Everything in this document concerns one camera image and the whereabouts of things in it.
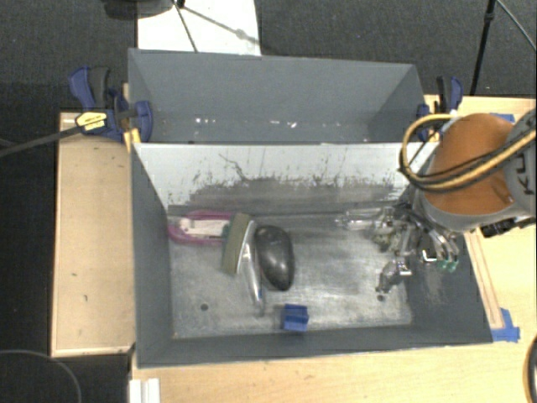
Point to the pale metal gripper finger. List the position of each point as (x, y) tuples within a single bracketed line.
[(361, 221), (393, 273)]

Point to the grey metal bin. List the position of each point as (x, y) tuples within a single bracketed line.
[(335, 267)]

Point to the black computer mouse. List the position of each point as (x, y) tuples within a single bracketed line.
[(274, 256)]

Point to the blue plastic block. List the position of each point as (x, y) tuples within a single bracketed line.
[(295, 317)]

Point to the silver metal flat tool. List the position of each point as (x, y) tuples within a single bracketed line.
[(251, 275)]

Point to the olive green sponge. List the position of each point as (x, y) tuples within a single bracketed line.
[(235, 244)]

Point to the pale wood board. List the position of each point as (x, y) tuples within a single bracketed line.
[(92, 246)]

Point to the black cylinder on white bracket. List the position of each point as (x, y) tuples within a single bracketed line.
[(501, 227)]

